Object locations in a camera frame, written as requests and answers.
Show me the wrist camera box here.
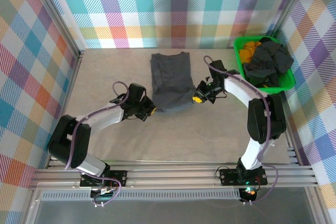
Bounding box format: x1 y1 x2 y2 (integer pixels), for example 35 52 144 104
209 60 226 78
128 83 147 102

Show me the charcoal t-shirt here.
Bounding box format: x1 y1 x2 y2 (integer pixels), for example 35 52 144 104
249 37 295 75

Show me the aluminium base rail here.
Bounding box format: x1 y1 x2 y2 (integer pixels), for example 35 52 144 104
28 159 320 191

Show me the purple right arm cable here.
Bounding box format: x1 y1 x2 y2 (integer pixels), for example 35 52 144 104
203 55 279 205

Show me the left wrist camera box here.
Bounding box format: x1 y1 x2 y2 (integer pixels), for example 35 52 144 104
128 83 147 102

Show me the grey bottom panel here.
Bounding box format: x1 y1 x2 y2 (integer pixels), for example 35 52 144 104
31 199 316 224

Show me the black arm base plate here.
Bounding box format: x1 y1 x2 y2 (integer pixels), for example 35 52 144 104
218 167 269 186
79 170 128 188

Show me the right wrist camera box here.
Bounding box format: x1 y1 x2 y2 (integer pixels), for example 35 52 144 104
209 60 226 78

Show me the grey slotted cable duct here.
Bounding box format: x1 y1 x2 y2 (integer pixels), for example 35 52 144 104
39 191 243 201

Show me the slate grey t-shirt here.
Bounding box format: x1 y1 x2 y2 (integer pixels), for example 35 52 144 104
149 51 197 114

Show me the small controller board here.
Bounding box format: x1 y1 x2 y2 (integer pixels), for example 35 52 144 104
240 186 259 203
90 187 118 201

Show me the aluminium frame post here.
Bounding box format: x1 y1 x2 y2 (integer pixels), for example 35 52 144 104
271 0 316 38
25 0 86 61

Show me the green plastic basket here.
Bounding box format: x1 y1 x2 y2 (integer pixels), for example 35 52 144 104
233 36 295 95

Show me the yellow t-shirt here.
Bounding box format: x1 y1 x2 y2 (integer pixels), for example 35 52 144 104
238 40 263 64

